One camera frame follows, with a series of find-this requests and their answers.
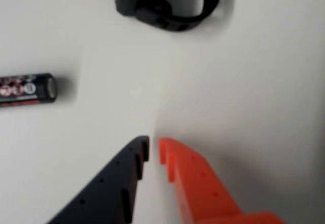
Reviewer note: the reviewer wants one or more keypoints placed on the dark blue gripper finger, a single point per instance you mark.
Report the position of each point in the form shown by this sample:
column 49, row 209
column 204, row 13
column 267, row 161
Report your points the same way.
column 106, row 193

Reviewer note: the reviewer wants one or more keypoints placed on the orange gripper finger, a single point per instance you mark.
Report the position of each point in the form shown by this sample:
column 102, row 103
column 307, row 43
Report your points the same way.
column 200, row 193

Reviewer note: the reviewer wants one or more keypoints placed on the black AAA battery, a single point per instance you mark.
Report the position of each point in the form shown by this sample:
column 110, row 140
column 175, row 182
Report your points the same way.
column 25, row 89

